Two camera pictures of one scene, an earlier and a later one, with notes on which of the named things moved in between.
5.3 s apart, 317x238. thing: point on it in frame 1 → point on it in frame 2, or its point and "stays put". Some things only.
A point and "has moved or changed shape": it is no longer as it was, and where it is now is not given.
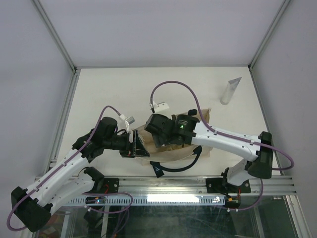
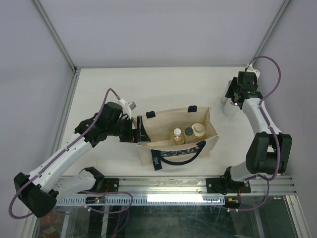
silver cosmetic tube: x=229 y=90 has moved or changed shape
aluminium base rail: x=195 y=185 stays put
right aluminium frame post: x=279 y=14 stays put
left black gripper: x=134 y=149 → x=135 y=135
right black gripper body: x=160 y=141 → x=255 y=87
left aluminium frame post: x=75 y=69 stays put
